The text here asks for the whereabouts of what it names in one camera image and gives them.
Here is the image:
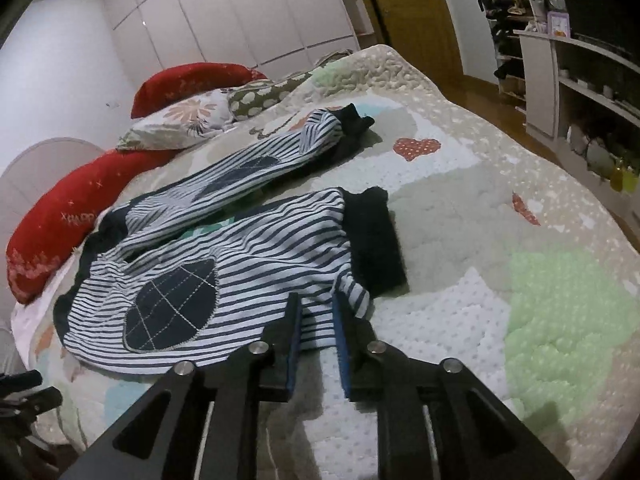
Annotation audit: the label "black television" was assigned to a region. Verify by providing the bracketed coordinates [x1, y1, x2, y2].
[567, 0, 639, 60]

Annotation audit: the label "white wardrobe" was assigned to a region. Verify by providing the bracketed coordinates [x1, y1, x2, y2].
[101, 0, 359, 87]

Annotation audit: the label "white headboard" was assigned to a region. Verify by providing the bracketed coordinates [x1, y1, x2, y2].
[1, 138, 104, 318]

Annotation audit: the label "floral white pillow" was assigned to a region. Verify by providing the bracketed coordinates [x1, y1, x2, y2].
[116, 90, 233, 152]

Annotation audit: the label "navy striped pants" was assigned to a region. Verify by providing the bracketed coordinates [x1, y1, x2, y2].
[53, 105, 406, 375]

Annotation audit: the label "olive cloud pattern pillow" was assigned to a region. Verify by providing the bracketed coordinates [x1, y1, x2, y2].
[228, 72, 311, 122]

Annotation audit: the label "long red bolster pillow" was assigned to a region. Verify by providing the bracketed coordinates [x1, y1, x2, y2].
[6, 62, 265, 304]

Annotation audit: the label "patchwork heart quilt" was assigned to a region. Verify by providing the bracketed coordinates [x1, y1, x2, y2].
[12, 46, 639, 479]

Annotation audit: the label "yellow bottle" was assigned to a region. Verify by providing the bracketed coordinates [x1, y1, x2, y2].
[610, 158, 625, 193]

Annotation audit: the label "cluttered shoe rack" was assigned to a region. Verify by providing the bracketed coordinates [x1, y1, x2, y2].
[477, 0, 539, 107]

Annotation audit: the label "wooden door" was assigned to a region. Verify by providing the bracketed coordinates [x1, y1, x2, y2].
[364, 0, 463, 88]

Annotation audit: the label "white tv cabinet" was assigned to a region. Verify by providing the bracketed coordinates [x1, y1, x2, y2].
[520, 32, 639, 228]

